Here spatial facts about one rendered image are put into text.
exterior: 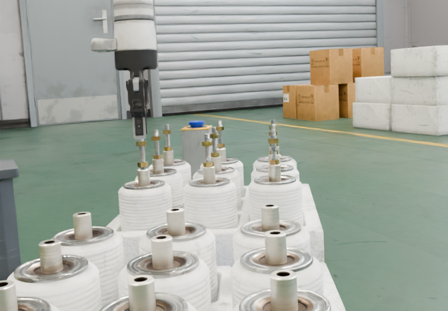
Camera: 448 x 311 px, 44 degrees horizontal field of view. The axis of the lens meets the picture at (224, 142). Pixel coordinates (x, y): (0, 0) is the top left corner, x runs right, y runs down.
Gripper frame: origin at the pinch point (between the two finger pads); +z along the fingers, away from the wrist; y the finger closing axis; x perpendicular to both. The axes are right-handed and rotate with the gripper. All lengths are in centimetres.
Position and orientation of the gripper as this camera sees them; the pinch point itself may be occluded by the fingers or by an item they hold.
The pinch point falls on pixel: (140, 129)
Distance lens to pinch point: 102.5
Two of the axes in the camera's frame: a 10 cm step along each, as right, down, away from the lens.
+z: 0.4, 9.9, 1.2
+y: -1.1, -1.1, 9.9
